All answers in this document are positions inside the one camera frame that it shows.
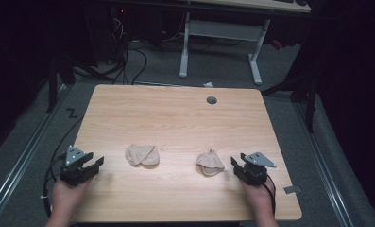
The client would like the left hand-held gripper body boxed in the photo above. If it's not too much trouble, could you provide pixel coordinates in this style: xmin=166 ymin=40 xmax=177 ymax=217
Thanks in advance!
xmin=60 ymin=145 xmax=100 ymax=187

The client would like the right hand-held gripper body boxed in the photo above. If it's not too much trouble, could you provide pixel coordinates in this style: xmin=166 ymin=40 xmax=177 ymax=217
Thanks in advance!
xmin=233 ymin=151 xmax=278 ymax=187

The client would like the person's left hand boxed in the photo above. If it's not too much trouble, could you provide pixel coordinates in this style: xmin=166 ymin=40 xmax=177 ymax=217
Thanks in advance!
xmin=50 ymin=177 xmax=94 ymax=219

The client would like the person's right hand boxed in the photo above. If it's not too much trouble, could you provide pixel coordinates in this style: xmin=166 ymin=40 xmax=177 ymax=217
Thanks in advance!
xmin=239 ymin=178 xmax=276 ymax=218

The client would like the beige sock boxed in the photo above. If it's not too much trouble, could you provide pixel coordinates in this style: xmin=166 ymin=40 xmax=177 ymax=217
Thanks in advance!
xmin=125 ymin=143 xmax=161 ymax=167
xmin=196 ymin=148 xmax=226 ymax=177

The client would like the grey tape piece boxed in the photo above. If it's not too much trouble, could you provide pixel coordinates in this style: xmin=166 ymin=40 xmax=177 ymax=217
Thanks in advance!
xmin=283 ymin=185 xmax=302 ymax=195

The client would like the black metal stand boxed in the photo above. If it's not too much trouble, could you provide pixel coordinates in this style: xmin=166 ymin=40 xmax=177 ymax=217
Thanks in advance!
xmin=45 ymin=46 xmax=77 ymax=114
xmin=260 ymin=56 xmax=320 ymax=134

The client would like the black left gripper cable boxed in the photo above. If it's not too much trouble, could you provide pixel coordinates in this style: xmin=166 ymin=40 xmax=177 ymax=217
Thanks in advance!
xmin=42 ymin=115 xmax=85 ymax=219

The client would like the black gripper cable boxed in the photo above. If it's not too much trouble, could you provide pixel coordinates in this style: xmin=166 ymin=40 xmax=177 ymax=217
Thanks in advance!
xmin=42 ymin=115 xmax=85 ymax=219
xmin=262 ymin=173 xmax=277 ymax=217

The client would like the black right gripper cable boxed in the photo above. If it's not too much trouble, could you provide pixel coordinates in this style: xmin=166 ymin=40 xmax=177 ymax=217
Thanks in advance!
xmin=262 ymin=173 xmax=277 ymax=217

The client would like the metal floor rail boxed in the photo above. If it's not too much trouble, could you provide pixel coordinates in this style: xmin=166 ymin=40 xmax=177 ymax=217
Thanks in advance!
xmin=0 ymin=84 xmax=68 ymax=219
xmin=294 ymin=102 xmax=355 ymax=227

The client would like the bundle of black floor cables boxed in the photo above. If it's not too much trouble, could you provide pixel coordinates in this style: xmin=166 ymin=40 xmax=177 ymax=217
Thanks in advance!
xmin=72 ymin=12 xmax=149 ymax=86

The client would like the white metal frame desk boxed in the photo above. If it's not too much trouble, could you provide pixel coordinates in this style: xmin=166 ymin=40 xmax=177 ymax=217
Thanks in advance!
xmin=179 ymin=0 xmax=313 ymax=86

